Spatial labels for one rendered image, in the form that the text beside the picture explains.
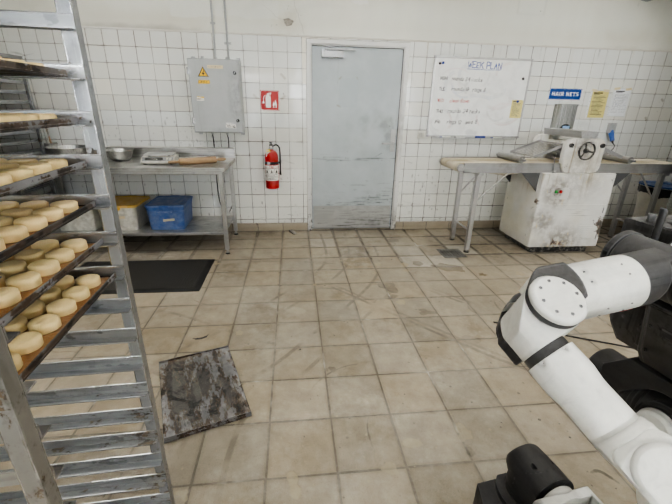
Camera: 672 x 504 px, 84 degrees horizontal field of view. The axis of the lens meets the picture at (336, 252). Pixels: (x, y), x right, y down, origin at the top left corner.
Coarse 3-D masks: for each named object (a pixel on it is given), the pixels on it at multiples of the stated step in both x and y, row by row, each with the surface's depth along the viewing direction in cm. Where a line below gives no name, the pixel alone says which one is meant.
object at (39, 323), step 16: (64, 288) 86; (80, 288) 83; (96, 288) 87; (32, 304) 76; (48, 304) 76; (64, 304) 76; (80, 304) 80; (16, 320) 70; (32, 320) 71; (48, 320) 71; (64, 320) 74; (32, 336) 66; (48, 336) 69; (16, 352) 63; (32, 352) 65; (16, 368) 60
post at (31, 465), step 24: (0, 336) 52; (0, 360) 51; (0, 384) 52; (0, 408) 53; (24, 408) 56; (0, 432) 54; (24, 432) 56; (24, 456) 57; (24, 480) 58; (48, 480) 61
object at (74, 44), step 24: (72, 0) 74; (72, 48) 76; (96, 120) 82; (96, 144) 83; (96, 192) 87; (120, 240) 92; (120, 264) 94; (120, 288) 96; (144, 360) 106; (168, 480) 123
